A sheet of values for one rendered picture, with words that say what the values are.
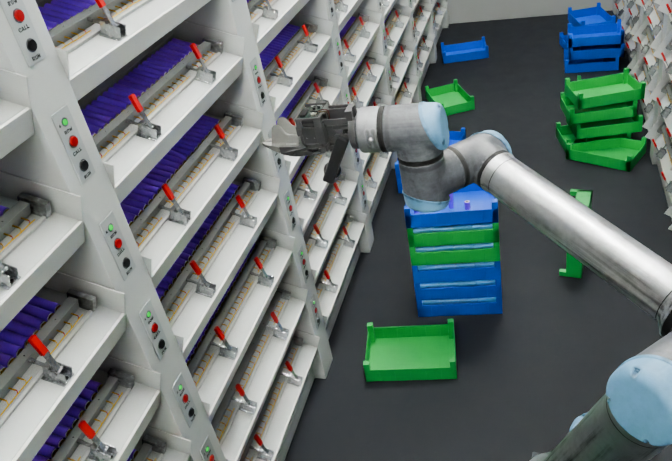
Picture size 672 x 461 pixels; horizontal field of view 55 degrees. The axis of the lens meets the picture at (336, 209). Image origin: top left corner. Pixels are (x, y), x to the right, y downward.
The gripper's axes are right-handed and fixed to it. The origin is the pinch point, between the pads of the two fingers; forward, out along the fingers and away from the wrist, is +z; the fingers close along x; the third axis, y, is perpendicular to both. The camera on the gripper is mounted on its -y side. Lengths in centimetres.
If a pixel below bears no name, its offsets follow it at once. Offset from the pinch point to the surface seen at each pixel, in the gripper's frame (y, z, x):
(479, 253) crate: -80, -31, -66
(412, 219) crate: -63, -11, -63
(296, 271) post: -59, 19, -30
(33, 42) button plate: 37, 14, 35
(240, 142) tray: -9.8, 18.7, -21.6
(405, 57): -67, 20, -224
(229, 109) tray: -4.3, 23.6, -30.0
